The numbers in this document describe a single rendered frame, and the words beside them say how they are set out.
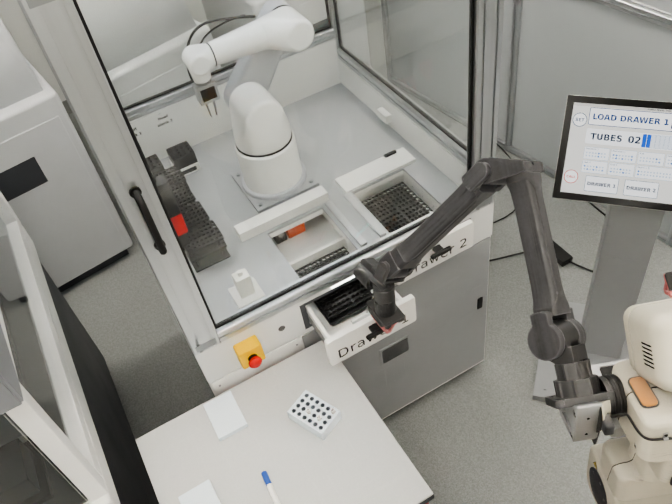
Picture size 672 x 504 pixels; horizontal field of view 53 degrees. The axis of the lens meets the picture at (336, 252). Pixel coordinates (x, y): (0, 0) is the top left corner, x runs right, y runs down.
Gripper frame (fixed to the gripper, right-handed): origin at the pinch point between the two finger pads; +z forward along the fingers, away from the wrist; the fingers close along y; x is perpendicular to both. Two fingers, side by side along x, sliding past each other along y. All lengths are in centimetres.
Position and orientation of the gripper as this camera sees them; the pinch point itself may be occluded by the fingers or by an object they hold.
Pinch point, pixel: (387, 329)
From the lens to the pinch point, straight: 191.0
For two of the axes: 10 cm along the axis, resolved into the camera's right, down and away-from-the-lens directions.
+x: -8.7, 4.2, -2.7
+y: -4.9, -6.0, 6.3
